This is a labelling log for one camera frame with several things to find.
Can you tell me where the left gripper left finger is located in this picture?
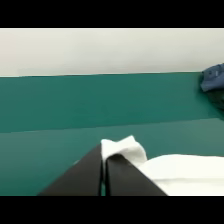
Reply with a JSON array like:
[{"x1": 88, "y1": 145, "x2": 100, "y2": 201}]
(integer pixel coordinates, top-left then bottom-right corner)
[{"x1": 38, "y1": 143, "x2": 103, "y2": 197}]

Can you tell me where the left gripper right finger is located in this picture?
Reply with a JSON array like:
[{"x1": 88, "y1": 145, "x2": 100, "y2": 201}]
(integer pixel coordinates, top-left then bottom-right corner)
[{"x1": 105, "y1": 155, "x2": 168, "y2": 197}]

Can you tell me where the white shirt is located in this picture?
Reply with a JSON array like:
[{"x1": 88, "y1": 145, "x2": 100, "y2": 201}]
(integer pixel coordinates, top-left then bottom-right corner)
[{"x1": 100, "y1": 134, "x2": 224, "y2": 197}]

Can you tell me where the blue garment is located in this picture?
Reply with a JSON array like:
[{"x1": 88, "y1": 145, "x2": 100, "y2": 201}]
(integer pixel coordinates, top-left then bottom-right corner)
[{"x1": 200, "y1": 62, "x2": 224, "y2": 93}]

